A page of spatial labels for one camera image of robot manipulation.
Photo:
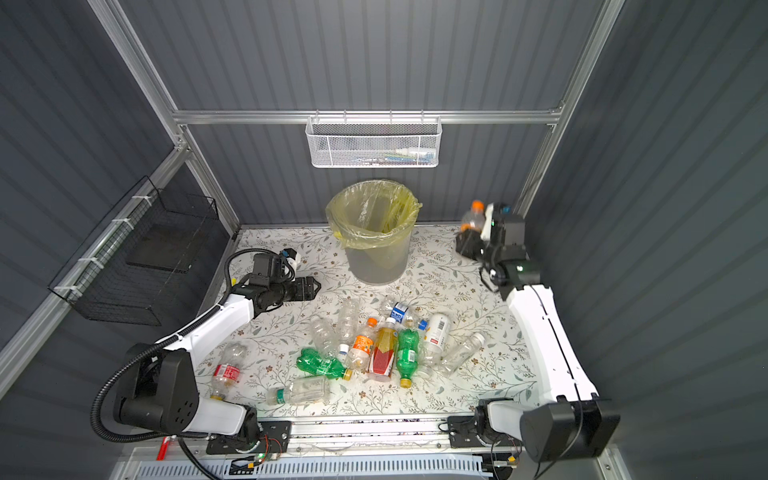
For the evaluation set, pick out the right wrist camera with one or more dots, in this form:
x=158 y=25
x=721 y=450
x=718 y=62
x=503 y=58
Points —
x=493 y=229

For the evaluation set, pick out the orange cap orange label bottle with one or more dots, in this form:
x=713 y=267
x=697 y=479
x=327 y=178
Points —
x=474 y=219

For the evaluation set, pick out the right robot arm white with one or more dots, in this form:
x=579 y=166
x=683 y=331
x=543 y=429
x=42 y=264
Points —
x=568 y=419

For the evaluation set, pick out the white slotted cable duct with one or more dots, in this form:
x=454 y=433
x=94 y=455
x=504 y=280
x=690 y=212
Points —
x=438 y=466

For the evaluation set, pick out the lying green soda bottle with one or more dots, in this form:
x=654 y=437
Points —
x=315 y=363

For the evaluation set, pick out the white wire wall basket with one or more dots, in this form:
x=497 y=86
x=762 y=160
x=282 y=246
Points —
x=348 y=143

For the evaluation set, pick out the clear bottle green cap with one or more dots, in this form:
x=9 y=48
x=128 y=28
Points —
x=301 y=391

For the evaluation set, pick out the black wire side basket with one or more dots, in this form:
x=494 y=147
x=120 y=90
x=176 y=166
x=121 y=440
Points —
x=132 y=272

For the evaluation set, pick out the clear bottle white cap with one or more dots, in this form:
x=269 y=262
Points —
x=326 y=340

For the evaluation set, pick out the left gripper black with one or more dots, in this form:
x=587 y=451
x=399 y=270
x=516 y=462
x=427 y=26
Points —
x=299 y=288

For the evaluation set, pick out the small blue label bottle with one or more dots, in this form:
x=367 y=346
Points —
x=401 y=315

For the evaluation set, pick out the clear unlabeled bottle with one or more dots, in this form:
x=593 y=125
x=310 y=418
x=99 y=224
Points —
x=461 y=353

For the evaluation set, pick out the red marker pen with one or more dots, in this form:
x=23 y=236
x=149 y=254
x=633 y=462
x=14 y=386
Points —
x=163 y=448

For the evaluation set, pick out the yellow plastic bin liner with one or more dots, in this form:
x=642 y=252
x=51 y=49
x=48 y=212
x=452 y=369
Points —
x=372 y=214

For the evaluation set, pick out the clear bottle red label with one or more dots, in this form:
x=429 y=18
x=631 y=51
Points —
x=228 y=370

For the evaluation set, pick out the small orange label bottle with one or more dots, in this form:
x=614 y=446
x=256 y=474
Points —
x=361 y=350

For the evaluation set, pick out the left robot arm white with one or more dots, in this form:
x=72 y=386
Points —
x=155 y=393

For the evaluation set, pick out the silver mesh waste bin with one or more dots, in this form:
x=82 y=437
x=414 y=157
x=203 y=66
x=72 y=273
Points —
x=379 y=266

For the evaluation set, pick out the yellow red label bottle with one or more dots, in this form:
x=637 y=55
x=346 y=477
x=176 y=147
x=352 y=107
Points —
x=383 y=352

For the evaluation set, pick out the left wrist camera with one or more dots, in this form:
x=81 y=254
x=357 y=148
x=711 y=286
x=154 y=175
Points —
x=291 y=257

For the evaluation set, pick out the clear bottle blue white label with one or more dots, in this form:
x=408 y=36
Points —
x=434 y=338

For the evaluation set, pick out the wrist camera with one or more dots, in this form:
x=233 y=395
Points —
x=493 y=229
x=291 y=257

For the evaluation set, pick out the upright green soda bottle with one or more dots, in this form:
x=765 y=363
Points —
x=407 y=356

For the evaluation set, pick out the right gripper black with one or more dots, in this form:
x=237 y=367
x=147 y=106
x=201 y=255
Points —
x=471 y=241

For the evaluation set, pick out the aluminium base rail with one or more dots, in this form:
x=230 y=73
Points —
x=383 y=434

